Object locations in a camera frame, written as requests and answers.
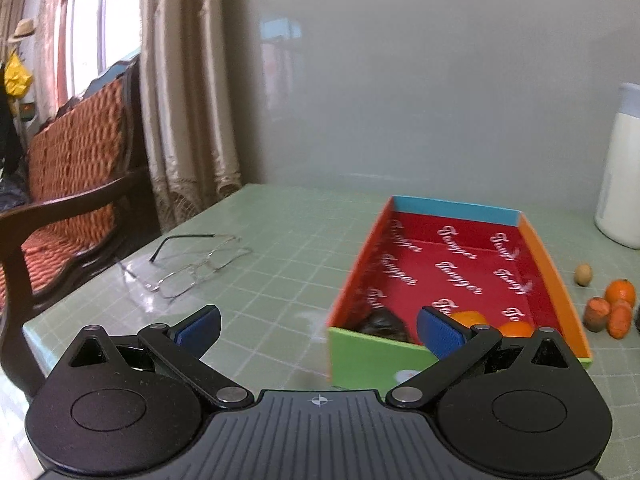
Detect small orange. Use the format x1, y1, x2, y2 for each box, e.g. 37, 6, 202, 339
498, 321, 534, 338

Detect large orange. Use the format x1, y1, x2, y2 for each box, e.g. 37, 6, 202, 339
450, 311, 488, 327

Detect dark mangosteen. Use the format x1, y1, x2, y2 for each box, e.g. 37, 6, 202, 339
355, 307, 412, 344

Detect orange carrot piece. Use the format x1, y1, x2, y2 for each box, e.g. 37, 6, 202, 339
606, 299, 634, 339

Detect colourful cardboard box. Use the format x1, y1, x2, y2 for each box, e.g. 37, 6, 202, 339
328, 196, 592, 392

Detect beige longan nut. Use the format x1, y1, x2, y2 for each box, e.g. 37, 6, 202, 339
574, 263, 593, 287

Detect wooden sofa orange cushion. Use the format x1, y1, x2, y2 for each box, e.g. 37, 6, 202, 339
1, 60, 160, 399

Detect white thermos jug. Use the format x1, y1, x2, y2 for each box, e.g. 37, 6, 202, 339
594, 82, 639, 249

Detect beige curtain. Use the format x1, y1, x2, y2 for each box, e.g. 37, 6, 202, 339
140, 0, 242, 231

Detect dark hanging coat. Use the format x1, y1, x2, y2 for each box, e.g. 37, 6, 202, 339
0, 64, 24, 176

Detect yellow bag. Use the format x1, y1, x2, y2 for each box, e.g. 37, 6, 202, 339
4, 50, 34, 100

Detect straw hat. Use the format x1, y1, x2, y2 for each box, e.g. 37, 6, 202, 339
6, 18, 37, 44

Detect metal frame eyeglasses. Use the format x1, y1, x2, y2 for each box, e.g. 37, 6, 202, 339
116, 233, 253, 301

